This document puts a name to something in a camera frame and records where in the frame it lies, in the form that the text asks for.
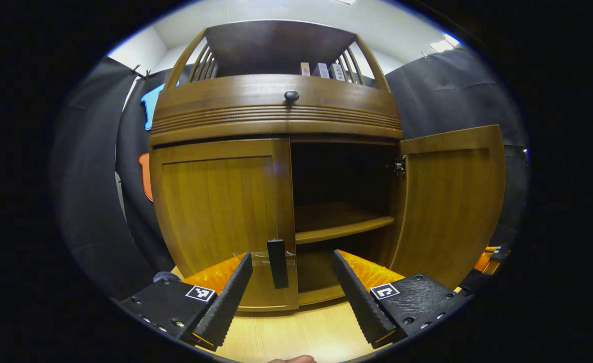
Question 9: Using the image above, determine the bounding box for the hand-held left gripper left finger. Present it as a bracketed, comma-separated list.
[119, 252, 254, 352]

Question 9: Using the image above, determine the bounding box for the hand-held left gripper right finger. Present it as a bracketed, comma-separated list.
[332, 249, 473, 349]

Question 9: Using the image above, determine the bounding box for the black door handle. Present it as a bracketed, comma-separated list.
[267, 239, 289, 289]

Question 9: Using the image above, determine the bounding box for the wooden shoe cabinet door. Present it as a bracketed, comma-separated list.
[149, 139, 300, 312]
[388, 125, 507, 290]

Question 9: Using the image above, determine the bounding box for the wooden double-door shoe cabinet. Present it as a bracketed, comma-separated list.
[148, 19, 507, 312]

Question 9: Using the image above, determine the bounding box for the wooden inner shelf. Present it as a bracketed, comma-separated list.
[294, 202, 395, 245]

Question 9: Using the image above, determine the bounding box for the black backdrop cloth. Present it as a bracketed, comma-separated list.
[49, 48, 529, 300]

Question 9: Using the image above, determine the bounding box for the wooden drawer front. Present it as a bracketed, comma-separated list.
[149, 74, 404, 147]

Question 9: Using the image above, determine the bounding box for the small ceiling light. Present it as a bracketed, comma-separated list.
[430, 34, 461, 52]

